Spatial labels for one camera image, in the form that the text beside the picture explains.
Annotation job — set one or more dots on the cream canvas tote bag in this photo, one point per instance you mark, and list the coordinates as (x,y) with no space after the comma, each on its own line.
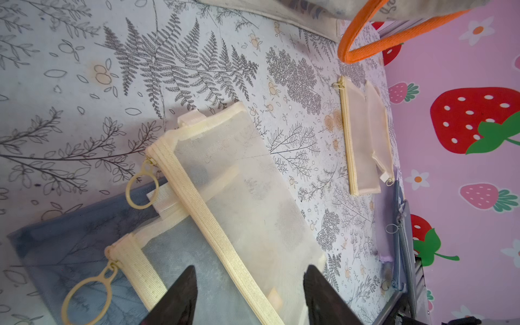
(342,21)

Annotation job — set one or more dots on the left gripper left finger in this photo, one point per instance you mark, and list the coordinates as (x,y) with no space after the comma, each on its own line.
(178,305)

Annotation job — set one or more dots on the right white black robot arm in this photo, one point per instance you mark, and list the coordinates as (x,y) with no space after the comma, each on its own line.
(419,311)

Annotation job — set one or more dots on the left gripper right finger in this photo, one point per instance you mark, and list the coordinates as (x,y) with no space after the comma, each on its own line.
(324,304)

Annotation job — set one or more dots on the grey pouch near right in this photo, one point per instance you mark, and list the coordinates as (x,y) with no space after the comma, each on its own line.
(404,274)

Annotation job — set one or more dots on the purple pouch near right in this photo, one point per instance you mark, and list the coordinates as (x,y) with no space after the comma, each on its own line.
(384,215)

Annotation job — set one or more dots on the blue grey pouch left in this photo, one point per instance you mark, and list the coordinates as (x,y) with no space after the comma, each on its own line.
(60,253)

